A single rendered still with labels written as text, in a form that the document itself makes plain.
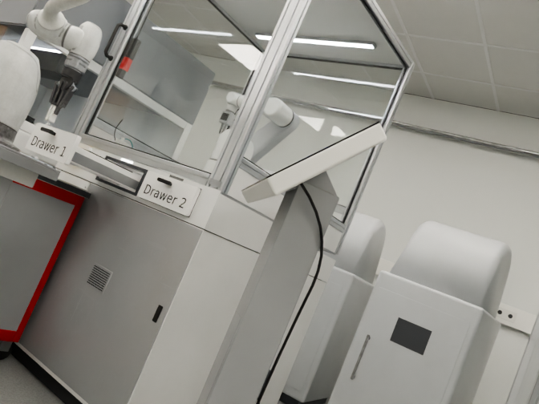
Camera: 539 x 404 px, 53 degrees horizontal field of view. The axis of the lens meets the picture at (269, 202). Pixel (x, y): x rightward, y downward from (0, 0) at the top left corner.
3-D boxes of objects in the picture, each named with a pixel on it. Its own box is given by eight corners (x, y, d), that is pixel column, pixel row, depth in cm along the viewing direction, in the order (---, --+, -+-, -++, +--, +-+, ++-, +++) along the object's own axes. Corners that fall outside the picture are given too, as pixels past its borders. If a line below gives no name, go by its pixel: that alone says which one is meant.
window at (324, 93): (241, 156, 193) (330, -51, 201) (239, 155, 193) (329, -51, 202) (342, 224, 261) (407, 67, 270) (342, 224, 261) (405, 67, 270)
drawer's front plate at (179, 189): (185, 216, 190) (198, 187, 191) (136, 195, 207) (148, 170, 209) (188, 217, 191) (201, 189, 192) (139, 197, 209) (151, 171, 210)
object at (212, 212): (204, 228, 185) (220, 191, 187) (54, 167, 248) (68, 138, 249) (326, 282, 260) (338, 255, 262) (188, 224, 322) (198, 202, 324)
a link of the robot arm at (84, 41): (92, 66, 231) (62, 52, 228) (107, 34, 232) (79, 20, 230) (90, 59, 220) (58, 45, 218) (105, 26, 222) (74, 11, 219)
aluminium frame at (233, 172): (220, 190, 187) (333, -69, 197) (67, 138, 249) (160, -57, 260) (338, 255, 262) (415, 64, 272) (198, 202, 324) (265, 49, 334)
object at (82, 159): (68, 161, 186) (75, 145, 187) (32, 147, 202) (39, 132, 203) (149, 197, 218) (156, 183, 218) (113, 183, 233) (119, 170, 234)
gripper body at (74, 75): (60, 63, 223) (50, 83, 222) (72, 66, 219) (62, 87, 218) (74, 72, 229) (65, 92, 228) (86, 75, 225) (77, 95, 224)
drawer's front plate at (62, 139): (64, 163, 184) (78, 135, 185) (24, 147, 201) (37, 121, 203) (68, 166, 185) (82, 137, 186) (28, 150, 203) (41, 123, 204)
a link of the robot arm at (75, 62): (77, 54, 218) (70, 66, 218) (94, 65, 226) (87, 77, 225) (64, 50, 223) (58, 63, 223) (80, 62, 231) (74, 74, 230)
